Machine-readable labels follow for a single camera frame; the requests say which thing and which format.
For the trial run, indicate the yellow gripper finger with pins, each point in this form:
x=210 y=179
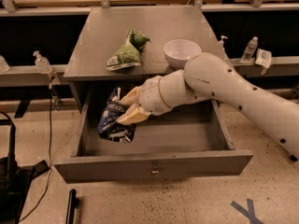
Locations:
x=131 y=97
x=132 y=114

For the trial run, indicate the blue chip bag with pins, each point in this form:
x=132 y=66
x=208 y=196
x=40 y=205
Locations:
x=108 y=128

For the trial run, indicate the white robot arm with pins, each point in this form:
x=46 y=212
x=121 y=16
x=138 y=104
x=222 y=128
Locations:
x=207 y=76

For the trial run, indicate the green chip bag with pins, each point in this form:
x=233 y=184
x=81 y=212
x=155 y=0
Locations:
x=129 y=54

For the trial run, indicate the open grey top drawer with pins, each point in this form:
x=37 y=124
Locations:
x=190 y=141

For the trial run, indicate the grey counter cabinet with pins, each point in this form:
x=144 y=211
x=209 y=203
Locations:
x=105 y=32

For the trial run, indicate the white bowl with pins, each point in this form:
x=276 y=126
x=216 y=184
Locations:
x=177 y=52

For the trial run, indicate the clear sanitizer pump bottle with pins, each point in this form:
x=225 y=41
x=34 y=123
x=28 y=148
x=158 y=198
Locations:
x=42 y=63

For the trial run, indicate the small white pump bottle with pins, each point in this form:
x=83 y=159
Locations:
x=222 y=41

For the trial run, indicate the black bar on floor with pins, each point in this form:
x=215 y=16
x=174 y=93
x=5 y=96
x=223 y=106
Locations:
x=73 y=202

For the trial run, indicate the clear plastic water bottle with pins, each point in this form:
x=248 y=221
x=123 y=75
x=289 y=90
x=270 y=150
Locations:
x=249 y=50

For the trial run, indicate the white paper packet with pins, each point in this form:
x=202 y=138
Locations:
x=263 y=58

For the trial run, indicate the black stand base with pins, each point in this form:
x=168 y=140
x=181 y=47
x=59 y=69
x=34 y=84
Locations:
x=15 y=181

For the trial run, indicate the blue tape cross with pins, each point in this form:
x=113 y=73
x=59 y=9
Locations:
x=248 y=212

